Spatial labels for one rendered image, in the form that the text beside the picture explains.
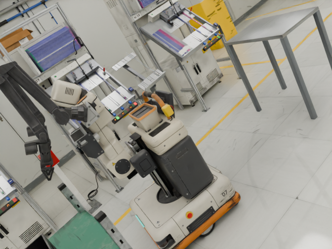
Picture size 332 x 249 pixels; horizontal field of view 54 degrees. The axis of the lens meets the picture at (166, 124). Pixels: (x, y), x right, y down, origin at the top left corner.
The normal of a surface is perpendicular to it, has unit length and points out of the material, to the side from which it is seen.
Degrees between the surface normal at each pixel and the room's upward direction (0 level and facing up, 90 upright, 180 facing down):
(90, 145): 90
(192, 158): 90
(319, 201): 0
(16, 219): 90
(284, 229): 0
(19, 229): 90
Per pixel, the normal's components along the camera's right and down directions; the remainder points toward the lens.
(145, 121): 0.41, 0.21
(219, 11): 0.55, 0.06
